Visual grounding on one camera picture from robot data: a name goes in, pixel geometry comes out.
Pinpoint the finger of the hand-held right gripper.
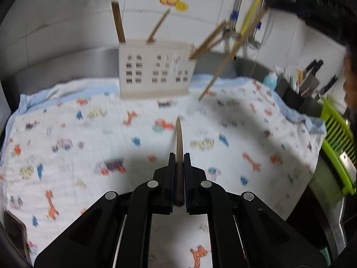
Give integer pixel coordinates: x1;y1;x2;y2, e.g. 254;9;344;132
264;0;313;14

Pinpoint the dark flat object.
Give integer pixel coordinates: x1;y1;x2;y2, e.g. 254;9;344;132
4;209;30;261

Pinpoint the person's head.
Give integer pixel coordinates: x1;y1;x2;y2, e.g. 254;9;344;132
343;45;357;113

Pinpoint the teal pump soap bottle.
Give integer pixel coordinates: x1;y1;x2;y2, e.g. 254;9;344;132
262;71;279;89

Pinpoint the brown wooden chopstick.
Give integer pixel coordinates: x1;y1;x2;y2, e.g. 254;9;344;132
173;117;185;206
189;19;228;60
197;6;271;102
111;1;127;44
146;8;171;44
195;32;232;59

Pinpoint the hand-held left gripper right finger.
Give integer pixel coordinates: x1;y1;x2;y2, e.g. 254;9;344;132
183;152;327;268

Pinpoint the yellow corrugated hose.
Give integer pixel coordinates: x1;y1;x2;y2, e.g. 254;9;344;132
234;0;275;48

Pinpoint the black knife holder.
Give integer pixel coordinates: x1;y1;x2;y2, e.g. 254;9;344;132
282;77;305;110

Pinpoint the green plastic dish rack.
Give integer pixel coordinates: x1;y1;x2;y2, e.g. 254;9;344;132
319;96;357;196

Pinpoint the cream house-shaped utensil holder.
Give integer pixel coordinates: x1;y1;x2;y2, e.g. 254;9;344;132
118;40;197;100

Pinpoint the metal hose fitting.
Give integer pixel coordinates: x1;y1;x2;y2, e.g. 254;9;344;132
245;33;262;51

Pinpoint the steel cleaver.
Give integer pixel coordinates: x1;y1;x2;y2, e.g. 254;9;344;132
300;77;320;97

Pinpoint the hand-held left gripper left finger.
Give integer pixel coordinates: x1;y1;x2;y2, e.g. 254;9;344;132
33;152;177;268

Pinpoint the black-handled knife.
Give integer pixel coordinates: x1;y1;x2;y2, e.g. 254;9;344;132
318;75;338;96
305;59;324;76

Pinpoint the stainless steel sink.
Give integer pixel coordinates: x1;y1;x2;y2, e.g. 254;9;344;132
307;151;357;266

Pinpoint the yellow fruit wall sticker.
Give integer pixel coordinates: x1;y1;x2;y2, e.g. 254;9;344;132
160;0;189;12

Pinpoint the printed cartoon blanket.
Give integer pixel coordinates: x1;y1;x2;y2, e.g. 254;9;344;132
0;74;327;268

